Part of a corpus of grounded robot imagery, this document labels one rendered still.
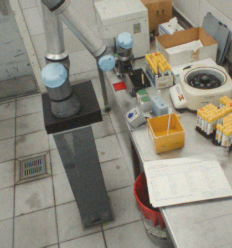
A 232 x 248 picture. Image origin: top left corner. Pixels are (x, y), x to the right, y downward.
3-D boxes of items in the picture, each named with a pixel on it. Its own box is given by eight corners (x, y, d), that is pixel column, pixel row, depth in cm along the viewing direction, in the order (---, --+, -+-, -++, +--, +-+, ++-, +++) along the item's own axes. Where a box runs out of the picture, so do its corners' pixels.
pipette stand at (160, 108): (149, 114, 160) (148, 98, 153) (161, 109, 161) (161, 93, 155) (158, 125, 153) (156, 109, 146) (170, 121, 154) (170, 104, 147)
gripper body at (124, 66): (119, 76, 174) (119, 65, 163) (115, 63, 177) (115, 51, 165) (132, 73, 175) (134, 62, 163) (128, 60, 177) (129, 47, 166)
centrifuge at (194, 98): (167, 89, 174) (166, 70, 166) (221, 81, 173) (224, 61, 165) (176, 116, 156) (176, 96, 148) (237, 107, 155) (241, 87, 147)
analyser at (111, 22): (101, 46, 222) (93, 2, 202) (138, 37, 224) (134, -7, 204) (109, 67, 199) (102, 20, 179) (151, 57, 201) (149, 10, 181)
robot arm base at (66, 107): (55, 122, 155) (49, 106, 148) (49, 105, 166) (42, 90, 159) (84, 110, 157) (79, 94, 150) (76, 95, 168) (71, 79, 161)
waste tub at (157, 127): (148, 134, 149) (146, 118, 142) (175, 128, 150) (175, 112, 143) (155, 154, 139) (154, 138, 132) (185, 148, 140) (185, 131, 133)
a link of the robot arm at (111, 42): (93, 46, 147) (116, 45, 147) (92, 36, 155) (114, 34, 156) (94, 62, 152) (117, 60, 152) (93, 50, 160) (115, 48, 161)
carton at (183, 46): (155, 58, 200) (154, 35, 190) (198, 47, 203) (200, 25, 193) (169, 78, 182) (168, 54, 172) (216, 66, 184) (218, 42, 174)
